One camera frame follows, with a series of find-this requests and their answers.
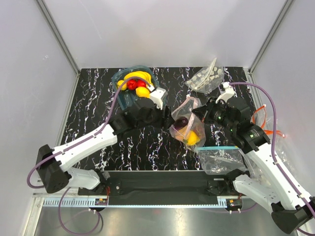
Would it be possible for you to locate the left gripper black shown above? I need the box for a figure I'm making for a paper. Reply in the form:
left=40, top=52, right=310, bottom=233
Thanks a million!
left=137, top=102, right=175, bottom=131

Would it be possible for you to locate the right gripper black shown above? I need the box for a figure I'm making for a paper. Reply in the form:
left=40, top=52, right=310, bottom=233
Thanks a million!
left=192, top=96, right=236, bottom=132

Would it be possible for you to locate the pink zip top bag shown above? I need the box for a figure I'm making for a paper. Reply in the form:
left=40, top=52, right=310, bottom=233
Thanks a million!
left=169, top=96, right=206, bottom=152

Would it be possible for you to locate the teal plastic fruit tray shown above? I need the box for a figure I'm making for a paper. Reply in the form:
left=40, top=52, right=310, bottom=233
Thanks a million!
left=112, top=65, right=160, bottom=110

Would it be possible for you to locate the orange peach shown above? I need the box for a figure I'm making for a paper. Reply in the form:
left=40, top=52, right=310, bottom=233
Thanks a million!
left=175, top=127, right=190, bottom=142

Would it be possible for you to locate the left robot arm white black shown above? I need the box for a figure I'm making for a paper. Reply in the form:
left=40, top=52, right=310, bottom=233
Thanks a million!
left=36, top=98, right=174, bottom=195

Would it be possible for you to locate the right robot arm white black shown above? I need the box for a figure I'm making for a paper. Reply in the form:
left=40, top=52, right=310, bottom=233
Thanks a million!
left=192, top=97, right=315, bottom=234

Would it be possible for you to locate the clear bag with white pieces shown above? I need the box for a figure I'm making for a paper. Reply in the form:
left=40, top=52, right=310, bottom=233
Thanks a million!
left=185, top=58, right=224, bottom=94

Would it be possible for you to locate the blue zip top bag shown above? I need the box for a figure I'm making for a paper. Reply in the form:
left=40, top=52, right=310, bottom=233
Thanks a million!
left=195, top=146, right=247, bottom=175

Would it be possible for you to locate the orange zip top bag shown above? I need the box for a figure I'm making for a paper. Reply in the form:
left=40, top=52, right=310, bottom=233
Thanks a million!
left=251, top=104, right=286, bottom=155

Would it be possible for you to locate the red pepper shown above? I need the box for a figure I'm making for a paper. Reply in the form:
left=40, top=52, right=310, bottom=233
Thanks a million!
left=127, top=79, right=146, bottom=90

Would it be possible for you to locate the yellow banana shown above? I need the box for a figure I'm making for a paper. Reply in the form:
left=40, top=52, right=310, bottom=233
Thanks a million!
left=124, top=71, right=153, bottom=85

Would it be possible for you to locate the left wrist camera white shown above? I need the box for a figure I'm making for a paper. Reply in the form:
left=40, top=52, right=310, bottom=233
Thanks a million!
left=149, top=88, right=167, bottom=110

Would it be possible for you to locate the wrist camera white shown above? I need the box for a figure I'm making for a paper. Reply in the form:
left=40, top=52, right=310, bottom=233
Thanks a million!
left=215, top=82, right=235, bottom=104
left=149, top=88, right=167, bottom=110

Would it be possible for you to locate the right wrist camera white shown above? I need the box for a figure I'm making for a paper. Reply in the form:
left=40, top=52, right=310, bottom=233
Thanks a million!
left=215, top=82, right=235, bottom=104

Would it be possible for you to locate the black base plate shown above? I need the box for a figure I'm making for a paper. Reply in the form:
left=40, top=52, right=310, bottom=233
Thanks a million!
left=78, top=169, right=242, bottom=207

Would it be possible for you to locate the white cable duct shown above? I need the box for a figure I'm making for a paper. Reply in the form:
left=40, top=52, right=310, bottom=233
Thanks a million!
left=43, top=196, right=228, bottom=208

